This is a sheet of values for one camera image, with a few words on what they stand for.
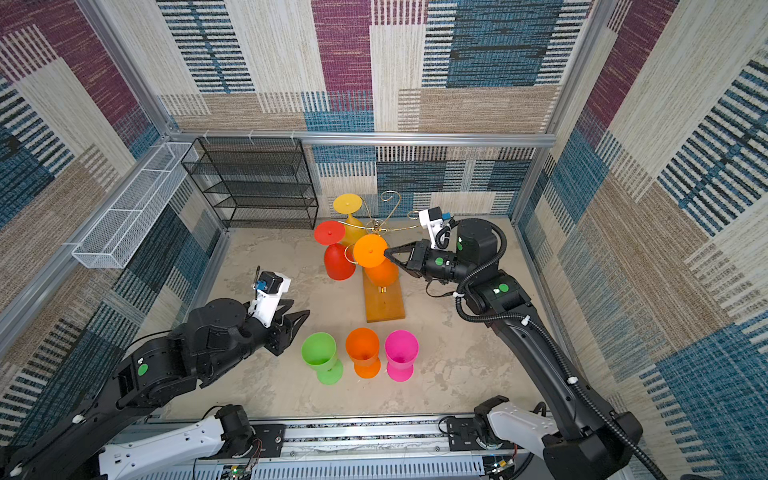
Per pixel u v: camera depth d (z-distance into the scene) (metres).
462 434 0.73
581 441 0.37
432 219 0.61
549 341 0.43
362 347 0.78
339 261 0.79
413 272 0.56
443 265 0.56
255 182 1.12
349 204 0.78
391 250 0.63
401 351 0.78
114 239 0.71
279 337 0.52
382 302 0.97
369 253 0.64
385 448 0.73
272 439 0.73
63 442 0.39
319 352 0.78
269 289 0.50
